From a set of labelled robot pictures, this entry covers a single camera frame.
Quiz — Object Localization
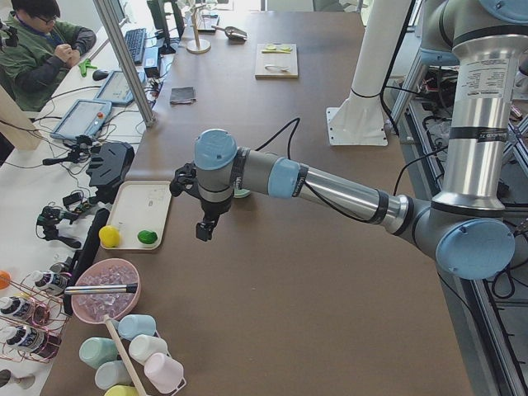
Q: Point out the pink bowl of ice cubes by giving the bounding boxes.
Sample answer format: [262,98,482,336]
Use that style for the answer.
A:
[70,258,141,324]

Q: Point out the bamboo cutting board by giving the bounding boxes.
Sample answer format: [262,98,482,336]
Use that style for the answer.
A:
[254,43,299,79]

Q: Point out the yellow lemon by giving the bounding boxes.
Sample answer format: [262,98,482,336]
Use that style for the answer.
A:
[98,225,120,248]

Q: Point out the mint green cup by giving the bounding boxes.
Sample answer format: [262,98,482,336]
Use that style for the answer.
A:
[78,337,118,370]

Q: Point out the teach pendant tablet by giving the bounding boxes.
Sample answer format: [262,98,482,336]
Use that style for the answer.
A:
[49,99,113,141]
[95,70,134,107]

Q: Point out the pale blue cup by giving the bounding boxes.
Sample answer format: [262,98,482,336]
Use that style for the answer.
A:
[95,361,132,390]

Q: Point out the green lime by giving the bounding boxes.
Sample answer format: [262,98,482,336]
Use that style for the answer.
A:
[137,229,158,245]

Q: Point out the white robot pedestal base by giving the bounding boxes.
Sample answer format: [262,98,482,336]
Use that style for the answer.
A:
[327,1,414,146]

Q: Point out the steel scoop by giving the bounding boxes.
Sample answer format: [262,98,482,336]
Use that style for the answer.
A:
[211,25,248,41]

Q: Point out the mint green bowl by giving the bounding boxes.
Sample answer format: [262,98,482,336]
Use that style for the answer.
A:
[233,187,251,199]

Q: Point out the metal tongs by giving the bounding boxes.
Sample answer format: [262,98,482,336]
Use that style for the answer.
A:
[64,283,139,296]

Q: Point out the teach pendant tablet near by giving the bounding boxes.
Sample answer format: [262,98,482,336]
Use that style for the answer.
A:
[49,99,113,141]

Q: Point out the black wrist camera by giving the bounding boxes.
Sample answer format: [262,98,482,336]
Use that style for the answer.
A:
[196,211,220,242]

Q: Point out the cream rabbit tray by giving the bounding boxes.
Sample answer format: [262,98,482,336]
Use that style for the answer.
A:
[101,181,172,251]

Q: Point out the white cup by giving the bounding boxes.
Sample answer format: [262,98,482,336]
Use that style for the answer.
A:
[129,334,168,365]

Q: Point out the yellow cup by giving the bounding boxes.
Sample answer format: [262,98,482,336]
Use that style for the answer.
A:
[104,384,139,396]

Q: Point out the wooden cup rack rod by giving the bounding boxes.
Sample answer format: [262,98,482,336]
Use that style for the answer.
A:
[103,315,147,396]

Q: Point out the yellow plastic knife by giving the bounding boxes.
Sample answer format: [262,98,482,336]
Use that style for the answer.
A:
[261,49,292,54]

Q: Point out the pink cup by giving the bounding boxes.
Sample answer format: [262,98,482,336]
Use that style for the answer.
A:
[144,352,186,394]

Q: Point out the black keyboard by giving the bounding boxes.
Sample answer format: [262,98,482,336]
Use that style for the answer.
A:
[124,28,147,64]

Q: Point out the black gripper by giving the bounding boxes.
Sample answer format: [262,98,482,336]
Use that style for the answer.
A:
[169,162,200,197]

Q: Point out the person in green jacket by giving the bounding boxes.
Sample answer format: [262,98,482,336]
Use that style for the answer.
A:
[1,1,97,112]

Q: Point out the white ceramic spoon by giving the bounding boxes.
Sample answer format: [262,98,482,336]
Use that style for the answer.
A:
[264,64,290,73]

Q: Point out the wooden mug tree stand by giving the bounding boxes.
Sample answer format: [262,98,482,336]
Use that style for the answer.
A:
[178,0,218,54]

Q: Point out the computer mouse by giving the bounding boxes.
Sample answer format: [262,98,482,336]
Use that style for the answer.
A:
[92,69,109,81]

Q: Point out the aluminium frame post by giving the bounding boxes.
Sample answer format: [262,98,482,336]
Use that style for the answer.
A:
[93,0,156,128]

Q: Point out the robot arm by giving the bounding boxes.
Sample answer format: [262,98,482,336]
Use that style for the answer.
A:
[169,1,527,280]

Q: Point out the light blue cup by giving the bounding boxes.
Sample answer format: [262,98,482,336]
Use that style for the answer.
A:
[118,314,157,341]

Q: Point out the copper wire bottle rack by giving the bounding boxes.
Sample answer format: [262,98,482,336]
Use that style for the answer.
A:
[1,271,69,363]

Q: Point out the teach pendant tablet far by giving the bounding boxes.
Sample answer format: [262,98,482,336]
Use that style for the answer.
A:
[95,70,134,107]

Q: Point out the grey folded cloth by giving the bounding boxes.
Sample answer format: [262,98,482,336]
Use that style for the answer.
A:
[169,87,196,105]

